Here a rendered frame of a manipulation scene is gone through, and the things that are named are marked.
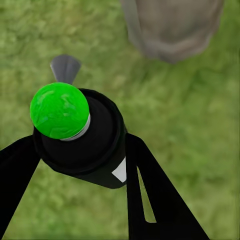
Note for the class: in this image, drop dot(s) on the tree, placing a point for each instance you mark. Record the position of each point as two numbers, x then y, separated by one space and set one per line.
171 30

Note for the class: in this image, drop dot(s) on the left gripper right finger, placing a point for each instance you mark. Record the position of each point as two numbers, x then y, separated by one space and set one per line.
174 219

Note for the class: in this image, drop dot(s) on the pesticide atomizer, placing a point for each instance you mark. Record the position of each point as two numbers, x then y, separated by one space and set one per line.
79 132

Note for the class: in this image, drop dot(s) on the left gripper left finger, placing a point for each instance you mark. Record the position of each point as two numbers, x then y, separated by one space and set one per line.
18 163

